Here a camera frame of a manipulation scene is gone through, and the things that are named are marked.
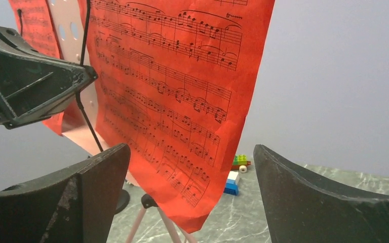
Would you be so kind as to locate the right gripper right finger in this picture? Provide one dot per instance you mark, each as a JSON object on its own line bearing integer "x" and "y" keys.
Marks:
{"x": 303, "y": 206}

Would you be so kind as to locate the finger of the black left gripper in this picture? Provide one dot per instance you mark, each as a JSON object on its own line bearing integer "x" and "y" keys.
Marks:
{"x": 34, "y": 86}

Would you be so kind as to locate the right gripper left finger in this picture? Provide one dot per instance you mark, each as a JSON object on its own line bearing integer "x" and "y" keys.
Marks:
{"x": 74, "y": 204}

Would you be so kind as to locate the black microphone stand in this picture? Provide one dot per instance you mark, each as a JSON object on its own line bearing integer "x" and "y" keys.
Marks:
{"x": 123, "y": 201}

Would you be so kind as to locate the red sheet music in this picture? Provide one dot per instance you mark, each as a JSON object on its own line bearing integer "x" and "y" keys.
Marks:
{"x": 176, "y": 79}
{"x": 35, "y": 24}

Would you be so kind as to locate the pink music stand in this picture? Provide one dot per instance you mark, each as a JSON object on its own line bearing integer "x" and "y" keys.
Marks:
{"x": 80, "y": 121}

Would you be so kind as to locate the blue white toy brick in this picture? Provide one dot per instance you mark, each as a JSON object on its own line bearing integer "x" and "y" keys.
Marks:
{"x": 231, "y": 186}

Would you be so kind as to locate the colourful brick toy car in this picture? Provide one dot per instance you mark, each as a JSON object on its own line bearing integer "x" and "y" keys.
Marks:
{"x": 240, "y": 163}

